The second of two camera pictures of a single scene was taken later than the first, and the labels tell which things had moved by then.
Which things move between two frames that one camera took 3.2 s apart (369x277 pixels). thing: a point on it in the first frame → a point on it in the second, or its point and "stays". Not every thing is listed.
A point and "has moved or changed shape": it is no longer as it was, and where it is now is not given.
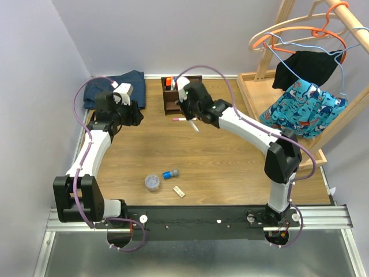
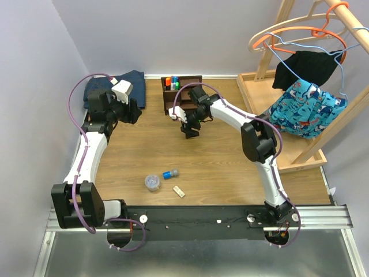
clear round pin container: x=152 y=182 stays
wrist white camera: x=181 y=82 → x=179 y=113
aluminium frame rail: x=321 y=246 stays
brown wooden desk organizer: x=172 y=97 has moved or changed shape
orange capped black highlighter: x=168 y=82 stays
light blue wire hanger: x=332 y=53 stays
